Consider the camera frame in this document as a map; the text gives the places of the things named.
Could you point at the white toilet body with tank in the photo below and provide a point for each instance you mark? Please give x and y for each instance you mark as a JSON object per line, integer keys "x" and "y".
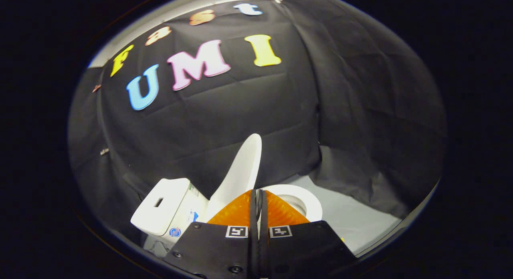
{"x": 164, "y": 207}

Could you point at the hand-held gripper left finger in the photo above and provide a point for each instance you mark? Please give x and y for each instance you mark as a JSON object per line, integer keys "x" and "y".
{"x": 216, "y": 251}

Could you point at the small silver clip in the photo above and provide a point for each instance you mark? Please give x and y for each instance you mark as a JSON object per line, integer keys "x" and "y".
{"x": 104, "y": 151}

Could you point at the white toilet lid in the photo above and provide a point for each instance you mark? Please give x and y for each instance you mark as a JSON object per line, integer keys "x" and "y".
{"x": 240, "y": 170}

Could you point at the black backdrop cloth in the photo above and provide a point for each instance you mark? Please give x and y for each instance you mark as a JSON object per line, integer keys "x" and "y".
{"x": 224, "y": 110}

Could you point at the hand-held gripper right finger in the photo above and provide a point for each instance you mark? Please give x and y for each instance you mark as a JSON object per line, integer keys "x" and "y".
{"x": 304, "y": 251}

